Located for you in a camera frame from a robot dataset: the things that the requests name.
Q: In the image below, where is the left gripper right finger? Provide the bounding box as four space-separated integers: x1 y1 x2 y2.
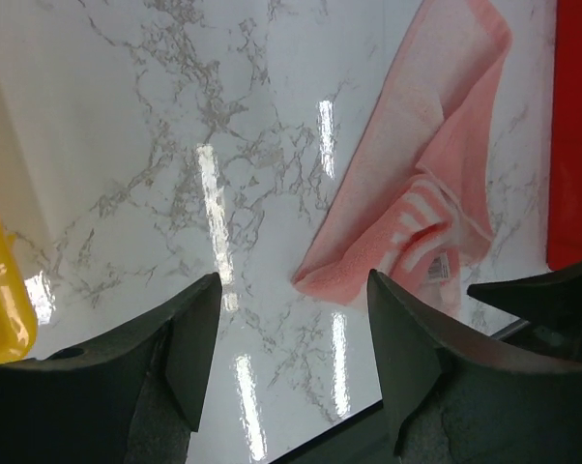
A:
367 271 582 463

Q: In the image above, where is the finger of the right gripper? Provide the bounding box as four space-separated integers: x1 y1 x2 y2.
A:
467 262 582 319

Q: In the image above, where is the red plastic tray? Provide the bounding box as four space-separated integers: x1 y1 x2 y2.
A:
547 0 582 270

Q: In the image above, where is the yellow plastic tray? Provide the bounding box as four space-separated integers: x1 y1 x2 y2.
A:
0 221 38 364

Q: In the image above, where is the pink printed towel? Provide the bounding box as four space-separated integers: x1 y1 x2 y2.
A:
293 1 512 316

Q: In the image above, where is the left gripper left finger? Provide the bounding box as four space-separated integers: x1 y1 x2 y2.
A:
44 273 222 435

